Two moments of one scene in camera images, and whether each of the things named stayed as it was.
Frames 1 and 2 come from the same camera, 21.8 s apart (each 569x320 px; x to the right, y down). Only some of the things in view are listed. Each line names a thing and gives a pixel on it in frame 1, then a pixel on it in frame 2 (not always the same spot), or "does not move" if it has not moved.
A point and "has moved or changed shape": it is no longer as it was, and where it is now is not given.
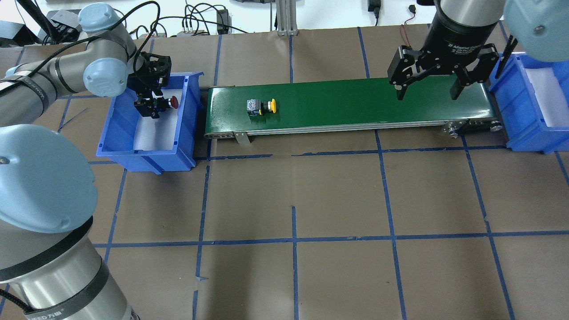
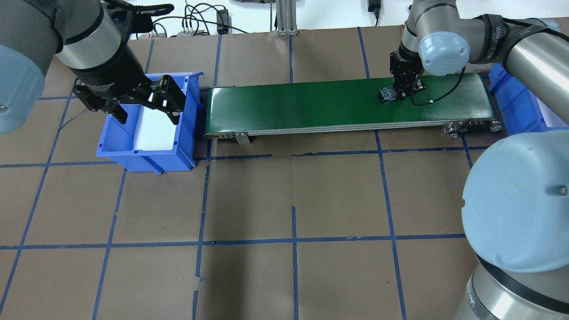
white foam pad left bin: x=152 y=133 does not move
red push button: x=173 y=102 has moved or changed shape
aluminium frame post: x=286 y=18 does not move
